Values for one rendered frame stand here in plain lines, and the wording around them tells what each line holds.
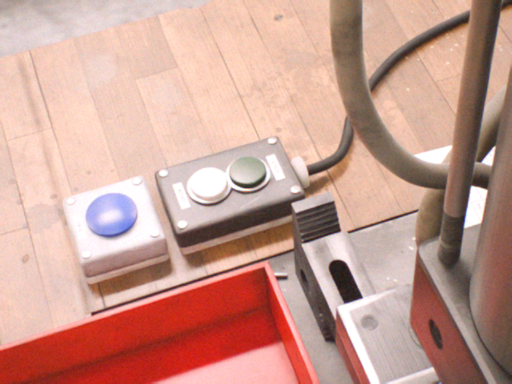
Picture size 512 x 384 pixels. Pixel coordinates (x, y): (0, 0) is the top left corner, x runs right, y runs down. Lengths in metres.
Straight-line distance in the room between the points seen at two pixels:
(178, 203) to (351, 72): 0.51
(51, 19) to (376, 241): 1.64
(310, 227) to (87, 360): 0.19
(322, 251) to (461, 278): 0.37
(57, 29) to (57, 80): 1.39
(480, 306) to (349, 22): 0.10
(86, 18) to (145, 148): 1.48
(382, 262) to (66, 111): 0.31
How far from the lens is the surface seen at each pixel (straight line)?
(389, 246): 0.83
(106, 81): 0.97
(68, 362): 0.78
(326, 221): 0.75
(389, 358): 0.51
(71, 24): 2.37
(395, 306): 0.52
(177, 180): 0.84
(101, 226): 0.82
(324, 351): 0.78
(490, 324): 0.35
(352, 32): 0.32
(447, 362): 0.39
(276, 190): 0.83
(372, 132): 0.36
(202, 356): 0.78
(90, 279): 0.83
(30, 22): 2.40
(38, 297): 0.84
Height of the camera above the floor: 1.59
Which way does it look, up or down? 52 degrees down
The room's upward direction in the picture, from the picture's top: 6 degrees counter-clockwise
